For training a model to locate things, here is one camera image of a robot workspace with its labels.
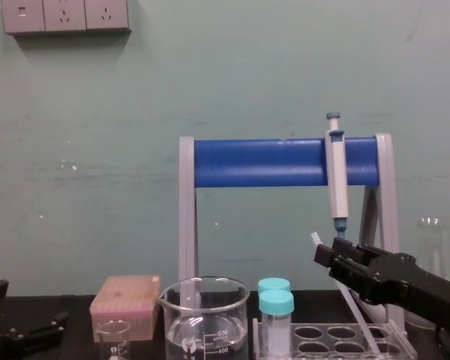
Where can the grey wall socket panel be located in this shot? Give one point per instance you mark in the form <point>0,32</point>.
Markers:
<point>65,15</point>

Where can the clear acrylic tube rack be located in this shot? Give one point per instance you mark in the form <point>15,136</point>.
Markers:
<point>345,339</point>

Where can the small glass beaker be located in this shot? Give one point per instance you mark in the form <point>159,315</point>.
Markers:
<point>113,343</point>

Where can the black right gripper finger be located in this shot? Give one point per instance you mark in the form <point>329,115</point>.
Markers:
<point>341,268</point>
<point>348,248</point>

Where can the teal capped centrifuge tube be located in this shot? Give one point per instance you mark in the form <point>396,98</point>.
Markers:
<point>276,322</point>
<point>273,284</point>

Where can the clear glass flask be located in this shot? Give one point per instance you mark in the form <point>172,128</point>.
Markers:
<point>440,258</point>

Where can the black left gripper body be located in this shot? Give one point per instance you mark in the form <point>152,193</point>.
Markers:
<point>3,330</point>

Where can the grey and blue pipette stand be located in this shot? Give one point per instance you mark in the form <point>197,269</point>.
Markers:
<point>262,163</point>

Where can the pink pipette tip box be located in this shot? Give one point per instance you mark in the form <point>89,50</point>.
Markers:
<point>125,303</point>

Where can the white and blue pipette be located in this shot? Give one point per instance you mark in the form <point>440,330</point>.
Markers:
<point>338,180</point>

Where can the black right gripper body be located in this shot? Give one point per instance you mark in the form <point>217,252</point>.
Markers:
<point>405,281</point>

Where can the clear stirring rod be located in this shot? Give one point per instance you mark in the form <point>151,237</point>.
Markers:
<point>317,239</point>

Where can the large glass beaker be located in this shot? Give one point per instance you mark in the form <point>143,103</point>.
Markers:
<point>206,326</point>

